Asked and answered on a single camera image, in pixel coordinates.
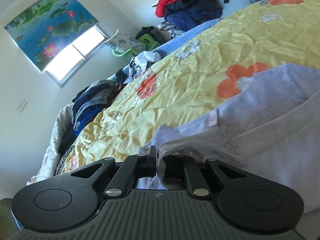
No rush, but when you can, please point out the wall light switch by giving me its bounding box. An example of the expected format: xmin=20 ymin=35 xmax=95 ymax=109
xmin=16 ymin=99 xmax=28 ymax=114

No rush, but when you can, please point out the folded dark clothes stack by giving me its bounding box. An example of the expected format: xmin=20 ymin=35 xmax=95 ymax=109
xmin=58 ymin=80 xmax=126 ymax=154

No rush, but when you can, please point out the green plastic chair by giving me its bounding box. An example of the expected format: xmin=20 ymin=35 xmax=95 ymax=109
xmin=108 ymin=26 xmax=167 ymax=59

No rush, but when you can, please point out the white text print quilt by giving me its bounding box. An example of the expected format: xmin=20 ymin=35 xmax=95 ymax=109
xmin=26 ymin=104 xmax=72 ymax=186

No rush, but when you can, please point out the lavender small garment with lace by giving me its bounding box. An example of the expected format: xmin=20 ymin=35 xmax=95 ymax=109
xmin=137 ymin=63 xmax=319 ymax=212

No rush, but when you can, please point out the navy blue quilted jacket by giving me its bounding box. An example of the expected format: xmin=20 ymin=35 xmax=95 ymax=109
xmin=164 ymin=0 xmax=222 ymax=31

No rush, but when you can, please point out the lotus print roller blind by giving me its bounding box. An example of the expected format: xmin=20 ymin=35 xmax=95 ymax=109
xmin=5 ymin=0 xmax=98 ymax=71

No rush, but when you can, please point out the yellow carrot print bedsheet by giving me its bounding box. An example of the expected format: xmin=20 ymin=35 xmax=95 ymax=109
xmin=62 ymin=0 xmax=319 ymax=173

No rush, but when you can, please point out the black white printed bag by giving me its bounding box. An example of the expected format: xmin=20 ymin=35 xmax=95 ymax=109
xmin=129 ymin=51 xmax=162 ymax=78

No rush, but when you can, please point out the bright window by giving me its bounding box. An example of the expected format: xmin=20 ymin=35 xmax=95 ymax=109
xmin=44 ymin=25 xmax=108 ymax=88

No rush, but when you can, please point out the light blue knitted blanket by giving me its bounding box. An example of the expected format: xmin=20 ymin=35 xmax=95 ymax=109
xmin=109 ymin=17 xmax=223 ymax=79

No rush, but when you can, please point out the white floral pillow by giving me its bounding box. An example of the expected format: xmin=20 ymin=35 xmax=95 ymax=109
xmin=104 ymin=30 xmax=146 ymax=56

